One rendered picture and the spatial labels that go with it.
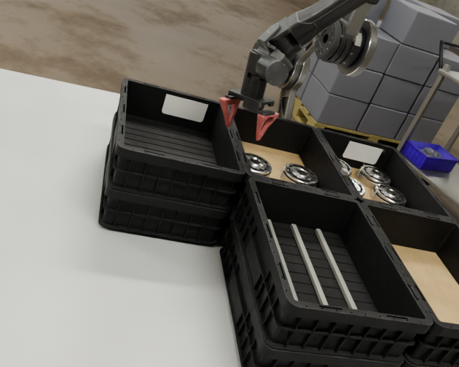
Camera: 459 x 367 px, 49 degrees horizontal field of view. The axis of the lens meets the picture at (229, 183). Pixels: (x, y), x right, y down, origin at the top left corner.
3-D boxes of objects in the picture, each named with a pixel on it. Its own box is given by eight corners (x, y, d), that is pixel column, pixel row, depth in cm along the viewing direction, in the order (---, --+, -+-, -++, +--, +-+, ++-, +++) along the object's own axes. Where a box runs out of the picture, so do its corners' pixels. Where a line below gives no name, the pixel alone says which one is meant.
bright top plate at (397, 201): (368, 183, 154) (369, 181, 154) (394, 187, 158) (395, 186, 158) (385, 202, 146) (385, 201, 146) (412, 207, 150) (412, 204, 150)
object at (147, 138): (114, 114, 146) (122, 79, 141) (211, 137, 155) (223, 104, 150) (106, 191, 114) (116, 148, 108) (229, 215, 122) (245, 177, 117)
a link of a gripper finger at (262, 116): (257, 145, 122) (267, 108, 118) (234, 135, 126) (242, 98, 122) (272, 141, 127) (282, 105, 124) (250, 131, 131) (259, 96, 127)
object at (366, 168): (356, 163, 164) (357, 162, 164) (384, 171, 166) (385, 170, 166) (366, 179, 156) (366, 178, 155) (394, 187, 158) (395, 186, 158)
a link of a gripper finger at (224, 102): (234, 135, 125) (243, 98, 122) (213, 124, 129) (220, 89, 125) (250, 132, 131) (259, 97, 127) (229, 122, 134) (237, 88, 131)
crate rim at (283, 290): (244, 183, 118) (247, 175, 117) (355, 207, 126) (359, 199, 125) (283, 315, 85) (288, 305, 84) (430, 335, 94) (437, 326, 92)
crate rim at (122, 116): (121, 84, 142) (122, 76, 141) (221, 110, 151) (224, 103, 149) (114, 156, 109) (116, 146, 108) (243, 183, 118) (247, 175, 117)
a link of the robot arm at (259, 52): (268, 47, 123) (247, 44, 121) (280, 54, 118) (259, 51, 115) (261, 75, 126) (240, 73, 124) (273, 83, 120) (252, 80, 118)
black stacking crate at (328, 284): (231, 216, 122) (247, 178, 117) (338, 237, 131) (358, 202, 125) (264, 352, 90) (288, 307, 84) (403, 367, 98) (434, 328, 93)
